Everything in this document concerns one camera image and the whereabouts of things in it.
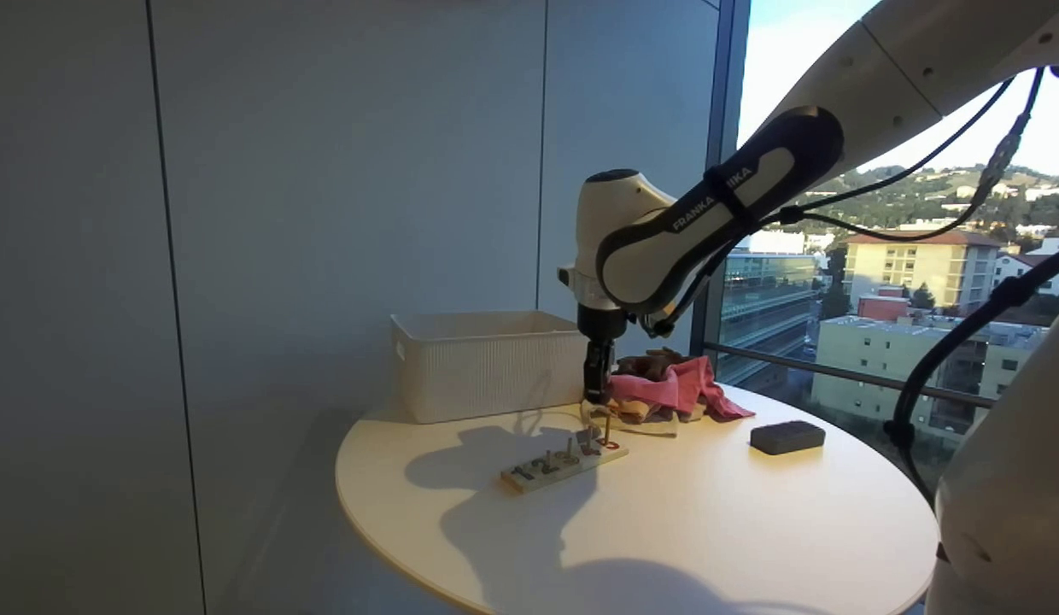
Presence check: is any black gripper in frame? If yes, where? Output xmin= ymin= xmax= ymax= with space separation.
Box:
xmin=577 ymin=304 xmax=634 ymax=407

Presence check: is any dark brown cloth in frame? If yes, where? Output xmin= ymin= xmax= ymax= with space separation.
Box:
xmin=613 ymin=346 xmax=689 ymax=385

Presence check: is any pink cloth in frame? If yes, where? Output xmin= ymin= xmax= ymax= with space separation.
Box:
xmin=602 ymin=353 xmax=759 ymax=426

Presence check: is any white power strip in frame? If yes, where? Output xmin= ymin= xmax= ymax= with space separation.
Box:
xmin=496 ymin=424 xmax=634 ymax=496

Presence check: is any white plastic bin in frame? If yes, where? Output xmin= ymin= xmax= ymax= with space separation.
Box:
xmin=388 ymin=310 xmax=593 ymax=426

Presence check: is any black rectangular case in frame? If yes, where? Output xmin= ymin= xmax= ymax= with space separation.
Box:
xmin=745 ymin=416 xmax=830 ymax=458

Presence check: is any window railing bar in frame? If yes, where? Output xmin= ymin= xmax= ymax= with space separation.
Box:
xmin=710 ymin=338 xmax=988 ymax=410

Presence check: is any pale green building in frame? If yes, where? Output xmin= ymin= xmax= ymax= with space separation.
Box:
xmin=810 ymin=310 xmax=1055 ymax=432

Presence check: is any yellow building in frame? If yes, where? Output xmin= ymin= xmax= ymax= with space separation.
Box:
xmin=841 ymin=228 xmax=1000 ymax=314

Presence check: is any white building red roof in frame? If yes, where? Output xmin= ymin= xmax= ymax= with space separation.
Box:
xmin=991 ymin=236 xmax=1059 ymax=304

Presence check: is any dark window frame post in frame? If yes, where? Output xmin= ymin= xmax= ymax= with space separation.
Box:
xmin=686 ymin=0 xmax=757 ymax=360

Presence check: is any thick black hose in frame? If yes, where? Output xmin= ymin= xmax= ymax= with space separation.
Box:
xmin=882 ymin=238 xmax=1059 ymax=496

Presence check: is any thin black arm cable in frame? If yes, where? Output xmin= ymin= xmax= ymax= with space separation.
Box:
xmin=777 ymin=65 xmax=1052 ymax=251

